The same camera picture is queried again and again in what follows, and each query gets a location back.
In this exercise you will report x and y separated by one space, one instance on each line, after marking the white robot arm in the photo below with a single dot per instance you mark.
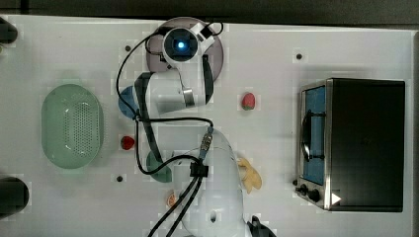
212 203

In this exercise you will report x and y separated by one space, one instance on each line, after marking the red green strawberry toy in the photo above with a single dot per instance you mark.
248 102

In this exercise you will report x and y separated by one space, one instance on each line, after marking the green round bowl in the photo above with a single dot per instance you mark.
164 175

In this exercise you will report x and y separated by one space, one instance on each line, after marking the blue round bowl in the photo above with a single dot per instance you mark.
127 103

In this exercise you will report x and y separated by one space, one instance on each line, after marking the small red strawberry toy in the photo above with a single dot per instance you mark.
127 143

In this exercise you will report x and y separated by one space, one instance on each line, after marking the orange slice toy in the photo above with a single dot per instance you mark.
171 199

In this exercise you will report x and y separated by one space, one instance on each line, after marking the green perforated basket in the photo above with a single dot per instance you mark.
72 126

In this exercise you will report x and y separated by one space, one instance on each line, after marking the steel toaster oven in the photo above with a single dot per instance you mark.
351 144

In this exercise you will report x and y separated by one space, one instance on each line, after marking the black clamp bottom left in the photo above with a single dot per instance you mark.
14 196

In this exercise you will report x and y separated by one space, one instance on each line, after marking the black clamp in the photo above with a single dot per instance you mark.
8 32
14 196

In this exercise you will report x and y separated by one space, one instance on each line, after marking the black clamp top left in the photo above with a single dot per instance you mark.
8 32

